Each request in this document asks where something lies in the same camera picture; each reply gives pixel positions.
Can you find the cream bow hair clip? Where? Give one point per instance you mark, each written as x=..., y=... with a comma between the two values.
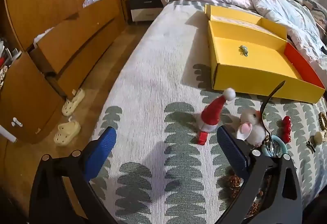
x=319, y=137

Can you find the cream slipper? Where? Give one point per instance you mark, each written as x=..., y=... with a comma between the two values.
x=66, y=132
x=72, y=105

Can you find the white plush rabbit hair clip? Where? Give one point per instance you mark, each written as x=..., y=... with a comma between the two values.
x=251, y=124

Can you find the yellow cardboard box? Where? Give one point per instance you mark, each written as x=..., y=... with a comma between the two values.
x=255, y=65

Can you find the small green charm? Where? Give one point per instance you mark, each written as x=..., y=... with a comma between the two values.
x=244, y=50

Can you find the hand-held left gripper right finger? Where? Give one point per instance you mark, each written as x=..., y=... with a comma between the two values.
x=231, y=150

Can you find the light blue printed quilt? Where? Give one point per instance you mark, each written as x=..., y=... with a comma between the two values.
x=281, y=6

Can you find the dark and white nightstand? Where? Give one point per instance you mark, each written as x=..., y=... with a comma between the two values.
x=143, y=6

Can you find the santa hat hair clip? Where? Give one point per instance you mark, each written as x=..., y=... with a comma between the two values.
x=212, y=114

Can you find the red berry hair clip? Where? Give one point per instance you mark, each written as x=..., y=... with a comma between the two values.
x=287, y=127

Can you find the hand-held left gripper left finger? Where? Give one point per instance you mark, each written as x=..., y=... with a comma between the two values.
x=102, y=152

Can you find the patterned pillow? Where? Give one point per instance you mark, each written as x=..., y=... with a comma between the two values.
x=316, y=12

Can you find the white cloth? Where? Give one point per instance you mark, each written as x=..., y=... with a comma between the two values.
x=43, y=34

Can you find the black wristwatch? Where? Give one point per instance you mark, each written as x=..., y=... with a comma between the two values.
x=262, y=111

